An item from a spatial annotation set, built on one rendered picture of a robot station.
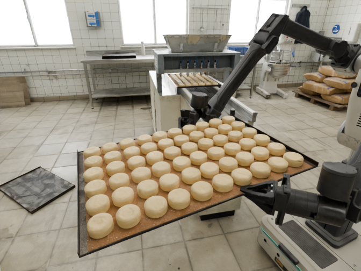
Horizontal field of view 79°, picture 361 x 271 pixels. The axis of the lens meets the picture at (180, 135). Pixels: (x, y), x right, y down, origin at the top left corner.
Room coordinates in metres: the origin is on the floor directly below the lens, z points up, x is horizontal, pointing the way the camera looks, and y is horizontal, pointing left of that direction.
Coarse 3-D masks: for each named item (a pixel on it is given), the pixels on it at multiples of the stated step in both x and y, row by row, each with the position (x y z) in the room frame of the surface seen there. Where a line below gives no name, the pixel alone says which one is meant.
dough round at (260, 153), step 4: (252, 148) 0.56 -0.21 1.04; (256, 148) 0.56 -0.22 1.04; (260, 148) 0.56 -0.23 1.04; (264, 148) 0.56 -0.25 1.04; (252, 152) 0.54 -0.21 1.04; (256, 152) 0.54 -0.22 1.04; (260, 152) 0.54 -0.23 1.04; (264, 152) 0.54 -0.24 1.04; (268, 152) 0.54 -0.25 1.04; (256, 156) 0.53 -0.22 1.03; (260, 156) 0.52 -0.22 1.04; (264, 156) 0.52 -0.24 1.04; (268, 156) 0.53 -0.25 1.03; (260, 160) 0.53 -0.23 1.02
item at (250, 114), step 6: (216, 90) 1.86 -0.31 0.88; (228, 102) 1.60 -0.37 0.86; (234, 102) 1.50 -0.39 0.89; (240, 102) 1.47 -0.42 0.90; (234, 108) 1.49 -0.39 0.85; (240, 108) 1.41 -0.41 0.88; (246, 108) 1.34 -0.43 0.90; (246, 114) 1.32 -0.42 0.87; (252, 114) 1.24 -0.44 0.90; (252, 120) 1.25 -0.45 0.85
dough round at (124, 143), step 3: (129, 138) 0.66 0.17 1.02; (120, 141) 0.64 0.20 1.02; (123, 141) 0.64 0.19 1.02; (126, 141) 0.64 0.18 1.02; (129, 141) 0.64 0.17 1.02; (132, 141) 0.64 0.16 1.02; (120, 144) 0.63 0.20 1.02; (123, 144) 0.62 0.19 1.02; (126, 144) 0.62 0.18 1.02; (129, 144) 0.62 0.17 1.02; (132, 144) 0.63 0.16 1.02; (120, 147) 0.63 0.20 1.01; (123, 147) 0.62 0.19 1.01; (126, 147) 0.62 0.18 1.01
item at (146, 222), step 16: (208, 160) 0.54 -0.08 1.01; (256, 160) 0.53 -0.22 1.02; (128, 176) 0.48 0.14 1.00; (272, 176) 0.45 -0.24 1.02; (112, 192) 0.42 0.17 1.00; (160, 192) 0.41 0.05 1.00; (224, 192) 0.40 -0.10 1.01; (240, 192) 0.40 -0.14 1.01; (112, 208) 0.37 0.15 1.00; (192, 208) 0.36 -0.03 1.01; (144, 224) 0.32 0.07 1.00; (96, 240) 0.29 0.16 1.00; (112, 240) 0.28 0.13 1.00
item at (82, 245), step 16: (256, 128) 0.71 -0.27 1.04; (80, 160) 0.57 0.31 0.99; (304, 160) 0.52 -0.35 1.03; (80, 176) 0.49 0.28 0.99; (80, 192) 0.42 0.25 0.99; (80, 208) 0.37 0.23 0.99; (208, 208) 0.36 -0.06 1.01; (80, 224) 0.33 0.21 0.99; (160, 224) 0.32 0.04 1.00; (80, 240) 0.29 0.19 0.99; (80, 256) 0.25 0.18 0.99
